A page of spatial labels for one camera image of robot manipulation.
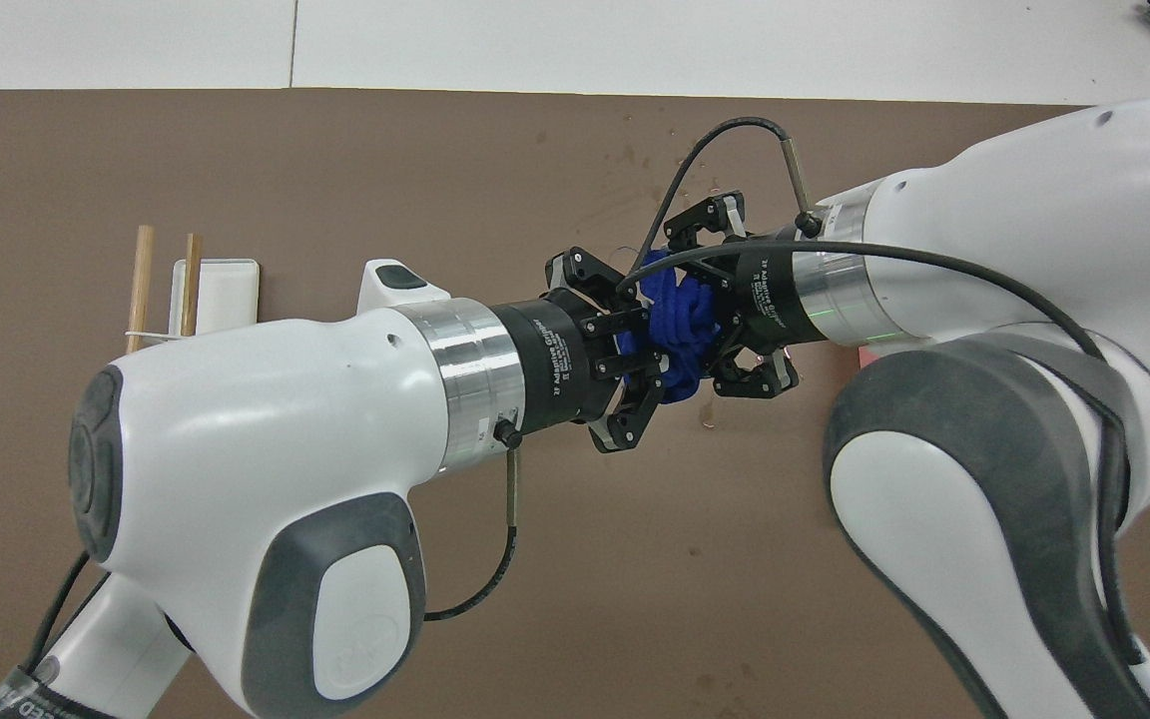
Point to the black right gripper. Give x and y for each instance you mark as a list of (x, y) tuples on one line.
[(765, 295)]

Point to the large brown table mat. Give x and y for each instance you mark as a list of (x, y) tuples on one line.
[(555, 559)]

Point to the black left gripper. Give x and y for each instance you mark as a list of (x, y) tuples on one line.
[(555, 364)]

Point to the thick wooden dowel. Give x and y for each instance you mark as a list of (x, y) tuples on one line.
[(142, 280)]

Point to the white band joining dowels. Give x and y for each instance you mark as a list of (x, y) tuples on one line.
[(151, 336)]

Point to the white rectangular tray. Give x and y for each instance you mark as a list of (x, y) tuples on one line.
[(226, 295)]

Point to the pink plastic bin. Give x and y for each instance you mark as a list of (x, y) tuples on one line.
[(874, 352)]

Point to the thin wooden dowel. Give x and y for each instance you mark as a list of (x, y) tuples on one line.
[(192, 280)]

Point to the blue cloth towel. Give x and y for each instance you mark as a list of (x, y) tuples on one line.
[(680, 320)]

